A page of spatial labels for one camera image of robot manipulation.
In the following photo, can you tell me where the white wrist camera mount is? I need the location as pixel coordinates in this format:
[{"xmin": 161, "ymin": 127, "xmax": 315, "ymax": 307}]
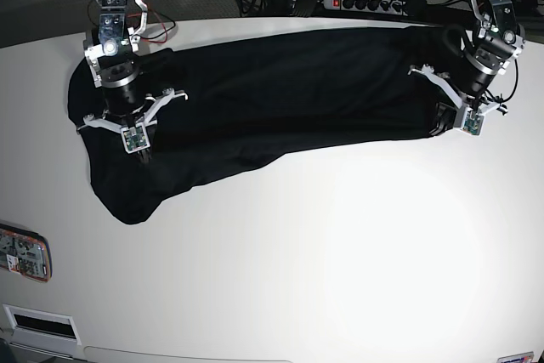
[
  {"xmin": 76, "ymin": 88, "xmax": 189, "ymax": 155},
  {"xmin": 407, "ymin": 65, "xmax": 508, "ymax": 136}
]

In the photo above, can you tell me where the orange screw assortment box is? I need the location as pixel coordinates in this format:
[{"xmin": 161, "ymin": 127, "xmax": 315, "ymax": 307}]
[{"xmin": 1, "ymin": 224, "xmax": 53, "ymax": 282}]

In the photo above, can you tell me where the white power strip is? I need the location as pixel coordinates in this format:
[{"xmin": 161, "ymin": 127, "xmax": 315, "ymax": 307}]
[{"xmin": 321, "ymin": 0, "xmax": 407, "ymax": 16}]

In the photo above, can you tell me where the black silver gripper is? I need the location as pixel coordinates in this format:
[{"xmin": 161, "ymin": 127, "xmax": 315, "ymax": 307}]
[
  {"xmin": 429, "ymin": 57, "xmax": 496, "ymax": 137},
  {"xmin": 101, "ymin": 80, "xmax": 152, "ymax": 164}
]

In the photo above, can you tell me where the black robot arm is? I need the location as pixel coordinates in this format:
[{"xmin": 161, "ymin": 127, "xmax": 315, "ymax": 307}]
[
  {"xmin": 421, "ymin": 0, "xmax": 525, "ymax": 136},
  {"xmin": 83, "ymin": 0, "xmax": 150, "ymax": 163}
]

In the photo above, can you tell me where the black T-shirt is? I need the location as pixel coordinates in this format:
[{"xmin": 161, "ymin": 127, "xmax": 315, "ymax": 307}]
[{"xmin": 81, "ymin": 26, "xmax": 452, "ymax": 224}]

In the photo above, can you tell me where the white slotted tray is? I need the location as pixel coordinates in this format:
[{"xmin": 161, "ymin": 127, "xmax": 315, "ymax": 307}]
[{"xmin": 3, "ymin": 304, "xmax": 82, "ymax": 359}]

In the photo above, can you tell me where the colourful sticker card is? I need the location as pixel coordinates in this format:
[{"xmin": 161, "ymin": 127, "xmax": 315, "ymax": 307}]
[{"xmin": 496, "ymin": 351, "xmax": 535, "ymax": 363}]

